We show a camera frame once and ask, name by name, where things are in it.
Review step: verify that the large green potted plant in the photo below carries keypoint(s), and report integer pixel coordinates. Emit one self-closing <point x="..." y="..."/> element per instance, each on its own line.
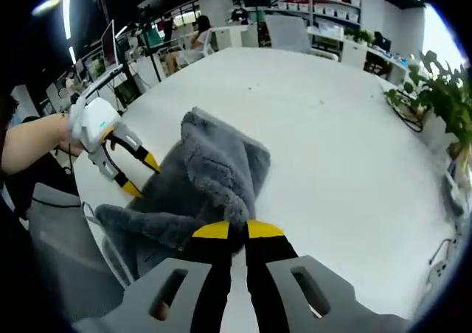
<point x="446" y="93"/>

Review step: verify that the grey towel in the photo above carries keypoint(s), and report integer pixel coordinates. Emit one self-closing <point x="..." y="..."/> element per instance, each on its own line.
<point x="217" y="163"/>

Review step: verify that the white desk cabinets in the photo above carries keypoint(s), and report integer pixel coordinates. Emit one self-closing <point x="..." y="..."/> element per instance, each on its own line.
<point x="354" y="55"/>

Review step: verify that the shelf with white bins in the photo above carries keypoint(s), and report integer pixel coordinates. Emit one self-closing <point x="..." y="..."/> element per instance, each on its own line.
<point x="332" y="10"/>

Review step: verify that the person's right hand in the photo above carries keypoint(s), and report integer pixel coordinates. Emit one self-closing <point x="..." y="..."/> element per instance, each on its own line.
<point x="161" y="311"/>

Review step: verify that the grey mesh office chair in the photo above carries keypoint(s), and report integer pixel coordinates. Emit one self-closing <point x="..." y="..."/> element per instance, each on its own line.
<point x="62" y="244"/>

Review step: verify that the person's black shirt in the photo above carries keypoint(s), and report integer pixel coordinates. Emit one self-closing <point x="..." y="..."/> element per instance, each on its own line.
<point x="22" y="189"/>

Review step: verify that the white office chair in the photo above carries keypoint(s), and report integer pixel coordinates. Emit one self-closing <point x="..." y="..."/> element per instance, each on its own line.
<point x="287" y="32"/>

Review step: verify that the small green plant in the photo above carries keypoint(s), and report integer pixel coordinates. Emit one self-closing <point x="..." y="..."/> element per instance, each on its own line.
<point x="359" y="36"/>

